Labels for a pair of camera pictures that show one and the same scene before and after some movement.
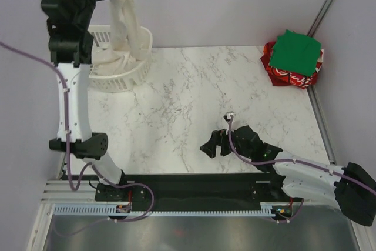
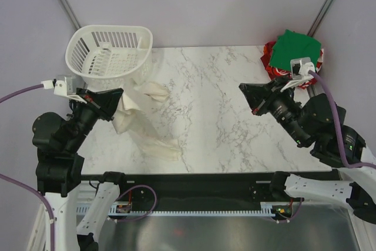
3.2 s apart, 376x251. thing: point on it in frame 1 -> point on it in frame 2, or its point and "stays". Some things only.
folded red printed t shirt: [281, 77] stays
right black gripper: [218, 137] -> [257, 94]
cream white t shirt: [128, 44] -> [136, 114]
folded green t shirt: [296, 52] stays
